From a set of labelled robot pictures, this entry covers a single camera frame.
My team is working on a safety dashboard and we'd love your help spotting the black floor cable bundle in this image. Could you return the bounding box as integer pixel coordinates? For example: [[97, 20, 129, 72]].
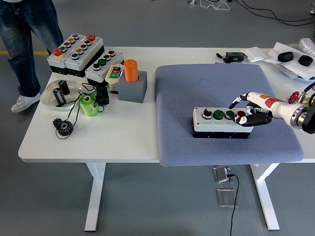
[[235, 0, 315, 27]]

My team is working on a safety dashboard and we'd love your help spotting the grey block holder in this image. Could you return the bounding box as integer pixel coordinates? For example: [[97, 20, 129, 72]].
[[117, 70, 148, 103]]

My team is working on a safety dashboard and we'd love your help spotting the green plastic cylinder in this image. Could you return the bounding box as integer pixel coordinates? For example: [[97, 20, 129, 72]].
[[79, 94, 100, 117]]

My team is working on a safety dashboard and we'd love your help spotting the clear bubble wrap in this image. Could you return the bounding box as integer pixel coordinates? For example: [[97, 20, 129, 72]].
[[298, 37, 315, 57]]

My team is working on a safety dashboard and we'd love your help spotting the white foam sheet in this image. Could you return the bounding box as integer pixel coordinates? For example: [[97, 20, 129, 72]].
[[266, 41, 315, 82]]

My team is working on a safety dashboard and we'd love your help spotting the five-button box, yellow-based stop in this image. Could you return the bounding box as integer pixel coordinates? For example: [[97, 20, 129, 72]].
[[46, 33, 80, 76]]

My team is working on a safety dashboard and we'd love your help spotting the large black gear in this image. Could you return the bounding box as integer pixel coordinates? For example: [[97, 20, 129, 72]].
[[56, 120, 74, 137]]

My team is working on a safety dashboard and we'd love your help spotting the open metal floor socket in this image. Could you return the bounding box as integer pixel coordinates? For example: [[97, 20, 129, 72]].
[[213, 166, 234, 184]]

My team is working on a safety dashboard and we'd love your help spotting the four-button control box, clean base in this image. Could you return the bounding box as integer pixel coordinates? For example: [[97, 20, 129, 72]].
[[85, 49, 125, 88]]

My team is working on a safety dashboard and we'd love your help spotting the black electronic module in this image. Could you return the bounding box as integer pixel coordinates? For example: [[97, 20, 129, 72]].
[[225, 51, 246, 62]]

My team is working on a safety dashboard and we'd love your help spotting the beige red-green switch box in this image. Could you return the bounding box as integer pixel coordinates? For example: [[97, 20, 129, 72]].
[[105, 63, 125, 93]]

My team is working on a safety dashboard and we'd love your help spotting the four-button control box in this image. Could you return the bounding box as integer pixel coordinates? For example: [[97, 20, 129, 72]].
[[191, 107, 254, 140], [85, 49, 125, 88]]

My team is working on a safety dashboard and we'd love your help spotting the dark cylindrical capacitor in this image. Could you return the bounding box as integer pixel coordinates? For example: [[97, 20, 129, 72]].
[[58, 80, 71, 96], [52, 88, 67, 105]]

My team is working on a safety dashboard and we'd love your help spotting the thin black cord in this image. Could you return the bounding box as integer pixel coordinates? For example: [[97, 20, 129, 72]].
[[54, 83, 105, 140]]

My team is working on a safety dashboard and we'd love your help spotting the black floor power cable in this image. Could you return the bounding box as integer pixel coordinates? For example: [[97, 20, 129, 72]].
[[227, 174, 240, 236]]

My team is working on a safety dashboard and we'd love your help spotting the closed metal floor plate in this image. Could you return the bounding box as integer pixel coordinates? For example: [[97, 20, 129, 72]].
[[216, 188, 239, 208]]

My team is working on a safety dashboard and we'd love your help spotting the orange cylinder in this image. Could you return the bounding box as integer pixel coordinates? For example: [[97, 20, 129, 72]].
[[123, 59, 140, 83]]

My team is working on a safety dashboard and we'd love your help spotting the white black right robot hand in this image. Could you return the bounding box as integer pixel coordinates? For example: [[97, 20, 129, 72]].
[[228, 91, 295, 128]]

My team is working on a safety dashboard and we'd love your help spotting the five-button box, red stop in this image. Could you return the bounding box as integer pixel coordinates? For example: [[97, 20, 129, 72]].
[[63, 34, 105, 78]]

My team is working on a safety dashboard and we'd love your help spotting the clear round dish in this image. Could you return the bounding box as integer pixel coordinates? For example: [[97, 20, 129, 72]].
[[39, 79, 87, 111]]

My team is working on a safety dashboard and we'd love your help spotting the white table leg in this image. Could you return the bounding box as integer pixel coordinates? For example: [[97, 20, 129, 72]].
[[250, 163, 281, 231], [84, 162, 106, 232]]

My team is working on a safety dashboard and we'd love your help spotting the person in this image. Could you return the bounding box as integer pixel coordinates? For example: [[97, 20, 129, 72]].
[[0, 0, 64, 114]]

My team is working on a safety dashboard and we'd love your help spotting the grey-blue textured mat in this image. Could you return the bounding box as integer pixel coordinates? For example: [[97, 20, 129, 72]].
[[155, 63, 305, 168]]

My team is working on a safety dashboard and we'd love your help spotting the brass valve with red handle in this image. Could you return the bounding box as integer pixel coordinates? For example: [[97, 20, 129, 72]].
[[288, 91, 311, 105]]

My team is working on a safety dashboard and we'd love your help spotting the black power adapter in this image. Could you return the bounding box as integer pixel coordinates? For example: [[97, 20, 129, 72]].
[[96, 86, 110, 107]]

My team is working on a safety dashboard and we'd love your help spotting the white wall switch panel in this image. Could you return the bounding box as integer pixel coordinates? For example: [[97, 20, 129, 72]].
[[241, 46, 268, 62]]

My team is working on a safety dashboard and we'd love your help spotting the white floor cable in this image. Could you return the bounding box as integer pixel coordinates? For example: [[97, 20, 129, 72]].
[[198, 0, 231, 12]]

